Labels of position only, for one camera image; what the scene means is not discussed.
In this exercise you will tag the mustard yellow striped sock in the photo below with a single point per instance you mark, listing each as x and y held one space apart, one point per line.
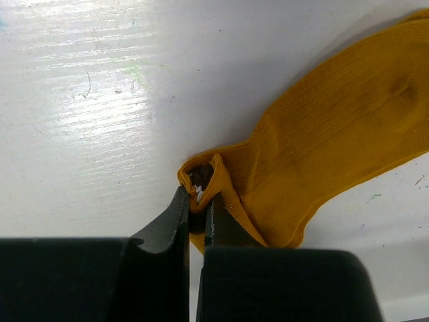
360 114

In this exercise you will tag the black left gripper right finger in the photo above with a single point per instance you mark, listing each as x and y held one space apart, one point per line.
243 281

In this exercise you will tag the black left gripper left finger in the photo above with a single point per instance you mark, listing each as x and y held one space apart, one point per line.
153 282

